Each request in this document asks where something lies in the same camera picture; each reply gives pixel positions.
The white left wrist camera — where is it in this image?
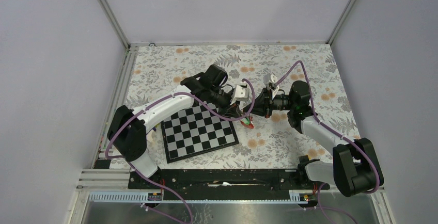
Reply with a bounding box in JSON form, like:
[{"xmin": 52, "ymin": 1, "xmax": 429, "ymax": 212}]
[{"xmin": 231, "ymin": 82, "xmax": 250, "ymax": 104}]

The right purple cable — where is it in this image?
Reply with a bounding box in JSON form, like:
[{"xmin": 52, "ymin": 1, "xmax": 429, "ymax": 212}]
[{"xmin": 273, "ymin": 60, "xmax": 381, "ymax": 224}]

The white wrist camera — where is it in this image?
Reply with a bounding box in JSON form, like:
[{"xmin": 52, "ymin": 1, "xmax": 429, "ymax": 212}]
[
  {"xmin": 263, "ymin": 74, "xmax": 279, "ymax": 99},
  {"xmin": 231, "ymin": 82, "xmax": 250, "ymax": 104}
]

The keyring chain with red tag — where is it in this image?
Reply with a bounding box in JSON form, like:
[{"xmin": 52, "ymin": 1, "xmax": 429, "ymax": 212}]
[{"xmin": 240, "ymin": 116, "xmax": 255, "ymax": 130}]

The black white chessboard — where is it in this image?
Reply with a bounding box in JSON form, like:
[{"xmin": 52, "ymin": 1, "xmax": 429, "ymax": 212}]
[{"xmin": 160, "ymin": 101, "xmax": 239, "ymax": 163}]

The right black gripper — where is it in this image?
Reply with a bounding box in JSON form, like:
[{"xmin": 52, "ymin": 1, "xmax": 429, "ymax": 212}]
[{"xmin": 243, "ymin": 86, "xmax": 296, "ymax": 119}]

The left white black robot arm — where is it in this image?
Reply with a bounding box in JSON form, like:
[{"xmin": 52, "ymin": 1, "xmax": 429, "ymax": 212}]
[{"xmin": 107, "ymin": 65, "xmax": 242, "ymax": 188}]

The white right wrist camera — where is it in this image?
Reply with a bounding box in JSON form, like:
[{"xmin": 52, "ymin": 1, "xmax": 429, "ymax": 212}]
[{"xmin": 263, "ymin": 74, "xmax": 279, "ymax": 99}]

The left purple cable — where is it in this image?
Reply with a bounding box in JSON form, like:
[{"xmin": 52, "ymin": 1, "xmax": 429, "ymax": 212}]
[{"xmin": 104, "ymin": 78, "xmax": 256, "ymax": 224}]

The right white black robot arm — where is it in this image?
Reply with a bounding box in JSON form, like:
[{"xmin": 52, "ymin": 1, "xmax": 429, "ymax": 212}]
[{"xmin": 243, "ymin": 81, "xmax": 384, "ymax": 197}]

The purple cable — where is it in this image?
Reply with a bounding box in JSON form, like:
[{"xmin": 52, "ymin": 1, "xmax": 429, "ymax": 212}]
[
  {"xmin": 273, "ymin": 60, "xmax": 381, "ymax": 224},
  {"xmin": 104, "ymin": 78, "xmax": 256, "ymax": 224}
]

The floral patterned table mat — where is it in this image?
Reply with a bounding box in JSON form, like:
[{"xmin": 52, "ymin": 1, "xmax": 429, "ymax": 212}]
[{"xmin": 125, "ymin": 44, "xmax": 359, "ymax": 169}]

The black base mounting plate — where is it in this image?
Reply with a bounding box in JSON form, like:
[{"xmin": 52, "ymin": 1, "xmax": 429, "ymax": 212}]
[{"xmin": 128, "ymin": 169, "xmax": 321, "ymax": 200}]

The grey slotted cable duct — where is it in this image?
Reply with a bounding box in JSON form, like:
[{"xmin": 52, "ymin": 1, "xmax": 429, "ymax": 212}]
[{"xmin": 88, "ymin": 190, "xmax": 308, "ymax": 204}]

